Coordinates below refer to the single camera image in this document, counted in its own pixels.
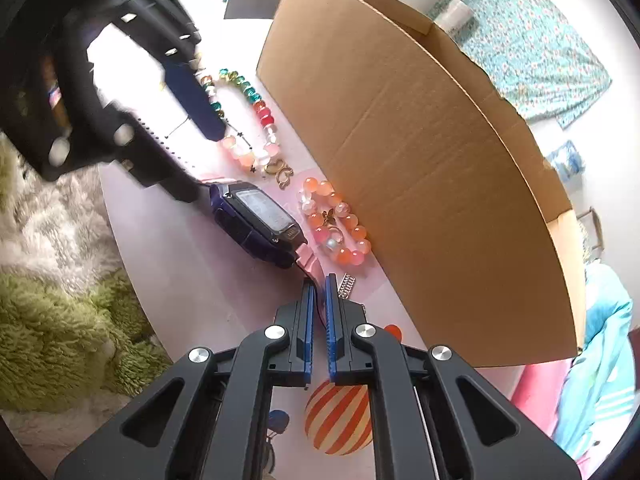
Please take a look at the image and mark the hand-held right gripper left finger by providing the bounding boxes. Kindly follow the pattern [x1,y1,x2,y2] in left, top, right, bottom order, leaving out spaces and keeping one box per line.
[54,280,317,480]

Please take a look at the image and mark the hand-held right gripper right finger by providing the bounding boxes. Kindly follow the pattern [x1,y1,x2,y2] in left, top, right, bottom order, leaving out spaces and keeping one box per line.
[325,274,583,480]

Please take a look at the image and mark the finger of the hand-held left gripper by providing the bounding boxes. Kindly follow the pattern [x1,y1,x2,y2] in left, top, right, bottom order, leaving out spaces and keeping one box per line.
[115,0,226,142]
[100,105,202,202]

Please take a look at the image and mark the small metal chain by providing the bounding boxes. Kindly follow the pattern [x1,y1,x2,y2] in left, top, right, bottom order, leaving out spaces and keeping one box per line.
[336,273,368,311]

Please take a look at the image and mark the multicolour glass bead bracelet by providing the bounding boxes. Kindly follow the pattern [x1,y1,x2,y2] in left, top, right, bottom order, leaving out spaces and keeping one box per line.
[200,66,285,168]

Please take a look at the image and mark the orange bead bracelet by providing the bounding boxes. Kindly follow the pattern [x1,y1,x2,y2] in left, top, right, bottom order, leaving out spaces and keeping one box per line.
[299,176,373,267]

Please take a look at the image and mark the purple digital watch pink strap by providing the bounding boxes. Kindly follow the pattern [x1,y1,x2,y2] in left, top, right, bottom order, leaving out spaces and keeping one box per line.
[200,174,321,283]

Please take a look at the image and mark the brown cardboard box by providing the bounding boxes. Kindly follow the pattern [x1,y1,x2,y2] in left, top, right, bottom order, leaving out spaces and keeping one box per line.
[256,0,587,368]

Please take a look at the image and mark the pink printed table cover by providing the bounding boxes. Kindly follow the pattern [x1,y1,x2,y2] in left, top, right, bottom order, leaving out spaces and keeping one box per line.
[97,0,526,480]

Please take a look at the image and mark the person's fluffy green white clothing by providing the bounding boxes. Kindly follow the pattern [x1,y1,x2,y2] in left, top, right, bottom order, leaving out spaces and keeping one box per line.
[0,135,171,461]

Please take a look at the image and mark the pink flower blanket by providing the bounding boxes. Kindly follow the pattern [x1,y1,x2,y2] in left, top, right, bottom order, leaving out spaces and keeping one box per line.
[510,360,571,436]

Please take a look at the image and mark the blue patterned quilt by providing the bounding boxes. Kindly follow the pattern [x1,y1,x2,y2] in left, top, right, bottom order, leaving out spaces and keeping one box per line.
[552,262,636,461]

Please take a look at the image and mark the rolled paper tube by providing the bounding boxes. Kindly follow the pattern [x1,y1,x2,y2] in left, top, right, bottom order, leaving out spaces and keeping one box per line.
[434,0,476,36]

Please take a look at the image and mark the wooden chair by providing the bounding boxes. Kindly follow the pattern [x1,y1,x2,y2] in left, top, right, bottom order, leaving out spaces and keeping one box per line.
[575,207,606,261]

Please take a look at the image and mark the blue water bottle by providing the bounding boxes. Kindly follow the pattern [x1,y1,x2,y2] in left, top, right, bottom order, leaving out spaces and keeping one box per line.
[545,141,586,181]

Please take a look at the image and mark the teal floral cloth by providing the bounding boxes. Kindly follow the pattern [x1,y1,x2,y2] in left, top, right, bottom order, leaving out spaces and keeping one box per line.
[427,0,613,131]

